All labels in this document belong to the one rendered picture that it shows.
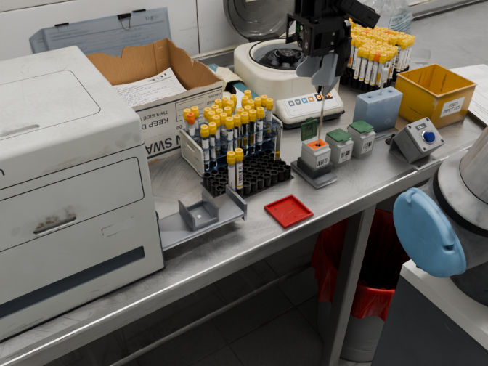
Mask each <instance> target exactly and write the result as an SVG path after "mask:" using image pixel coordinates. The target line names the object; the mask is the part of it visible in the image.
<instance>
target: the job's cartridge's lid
mask: <svg viewBox="0 0 488 366"><path fill-rule="evenodd" d="M316 135H317V119H314V120H312V117H310V118H306V123H303V124H301V141H304V140H308V139H311V138H313V137H315V136H316Z"/></svg>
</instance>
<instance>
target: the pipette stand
mask: <svg viewBox="0 0 488 366"><path fill-rule="evenodd" d="M379 92H380V90H376V91H372V92H368V93H365V94H361V95H357V101H356V105H355V109H354V117H353V122H352V123H355V122H357V121H361V120H363V121H365V122H366V123H368V124H370V125H371V126H373V127H374V130H373V131H374V132H375V133H376V134H375V140H377V139H381V138H384V137H388V136H391V135H392V134H397V133H399V130H398V129H396V128H395V125H396V121H397V116H398V112H399V107H400V104H401V100H402V95H403V93H401V92H400V91H398V90H396V89H395V88H393V87H391V86H390V87H387V88H385V89H382V93H381V95H379Z"/></svg>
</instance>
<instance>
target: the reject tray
mask: <svg viewBox="0 0 488 366"><path fill-rule="evenodd" d="M264 210H265V211H266V212H267V213H268V214H269V215H270V216H271V217H272V218H273V219H274V220H275V221H276V222H277V223H278V224H279V225H280V226H281V227H282V228H283V229H287V228H289V227H292V226H293V225H295V224H297V223H300V222H302V221H304V220H306V219H308V218H311V217H313V215H314V213H313V212H311V211H310V210H309V209H308V208H307V207H306V206H305V205H304V204H303V203H302V202H301V201H300V200H299V199H298V198H296V197H295V196H294V195H293V194H291V195H288V196H286V197H284V198H281V199H279V200H276V201H275V202H272V203H270V204H267V205H265V206H264Z"/></svg>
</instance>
